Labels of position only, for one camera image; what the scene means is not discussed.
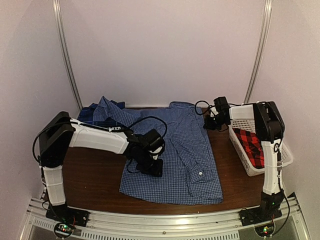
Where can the left circuit board with leds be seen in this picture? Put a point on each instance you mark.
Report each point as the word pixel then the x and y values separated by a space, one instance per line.
pixel 63 230

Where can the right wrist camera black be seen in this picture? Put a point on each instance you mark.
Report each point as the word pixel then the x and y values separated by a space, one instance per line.
pixel 221 104

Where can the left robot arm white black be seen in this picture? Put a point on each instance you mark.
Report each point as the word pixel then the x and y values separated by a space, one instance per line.
pixel 64 132

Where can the red black plaid shirt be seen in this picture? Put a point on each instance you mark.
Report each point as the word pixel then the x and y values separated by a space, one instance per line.
pixel 252 146

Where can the aluminium frame post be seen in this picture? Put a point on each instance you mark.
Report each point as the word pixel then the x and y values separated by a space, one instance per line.
pixel 263 36
pixel 65 53

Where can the right aluminium frame post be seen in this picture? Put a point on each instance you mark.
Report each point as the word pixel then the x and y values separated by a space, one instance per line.
pixel 263 36

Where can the front aluminium rail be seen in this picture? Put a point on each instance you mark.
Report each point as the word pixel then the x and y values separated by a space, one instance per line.
pixel 221 225

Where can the blue small-check long sleeve shirt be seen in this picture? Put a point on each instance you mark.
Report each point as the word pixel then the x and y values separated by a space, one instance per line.
pixel 190 175

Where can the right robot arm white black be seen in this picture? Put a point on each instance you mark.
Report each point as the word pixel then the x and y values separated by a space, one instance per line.
pixel 269 129

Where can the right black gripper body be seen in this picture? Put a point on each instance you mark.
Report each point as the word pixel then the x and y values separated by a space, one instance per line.
pixel 216 123

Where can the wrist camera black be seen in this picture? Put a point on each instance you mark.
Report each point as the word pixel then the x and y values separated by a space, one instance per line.
pixel 153 141
pixel 221 104

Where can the left aluminium frame post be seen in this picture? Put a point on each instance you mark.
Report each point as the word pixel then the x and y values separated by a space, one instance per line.
pixel 65 53

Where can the right circuit board with leds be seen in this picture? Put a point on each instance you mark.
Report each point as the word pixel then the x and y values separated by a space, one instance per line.
pixel 264 230

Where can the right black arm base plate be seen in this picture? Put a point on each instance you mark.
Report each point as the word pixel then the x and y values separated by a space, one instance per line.
pixel 252 216

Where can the black grey printed folded shirt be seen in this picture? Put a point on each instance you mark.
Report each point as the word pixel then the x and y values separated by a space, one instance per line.
pixel 116 129

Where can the dark blue plaid folded shirt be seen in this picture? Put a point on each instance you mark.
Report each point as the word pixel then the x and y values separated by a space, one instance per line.
pixel 86 115

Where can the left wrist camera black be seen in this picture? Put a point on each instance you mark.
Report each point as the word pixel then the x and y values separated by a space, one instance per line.
pixel 153 141

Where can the circuit board with leds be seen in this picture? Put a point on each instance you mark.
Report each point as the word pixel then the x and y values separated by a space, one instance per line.
pixel 264 230
pixel 63 230

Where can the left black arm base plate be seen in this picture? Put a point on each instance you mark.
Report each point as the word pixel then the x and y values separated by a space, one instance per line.
pixel 71 216

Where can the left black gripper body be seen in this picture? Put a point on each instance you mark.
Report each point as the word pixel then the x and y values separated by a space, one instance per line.
pixel 146 165

